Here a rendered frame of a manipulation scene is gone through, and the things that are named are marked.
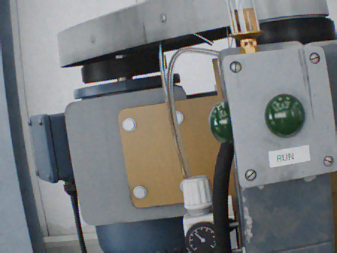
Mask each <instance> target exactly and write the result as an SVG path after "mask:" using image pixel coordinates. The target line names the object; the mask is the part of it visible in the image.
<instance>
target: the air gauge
mask: <svg viewBox="0 0 337 253"><path fill-rule="evenodd" d="M185 244H186V246H187V248H188V250H190V251H191V252H192V253H214V252H215V251H216V242H215V238H214V224H212V223H211V222H207V221H200V222H197V223H195V224H193V225H192V226H191V227H190V228H189V229H188V231H187V233H186V236H185Z"/></svg>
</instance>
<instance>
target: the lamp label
mask: <svg viewBox="0 0 337 253"><path fill-rule="evenodd" d="M305 161H310V152H309V145H304V146H300V147H296V148H288V149H281V150H276V151H269V162H270V168H271V167H275V166H282V165H287V164H294V163H301V162H305Z"/></svg>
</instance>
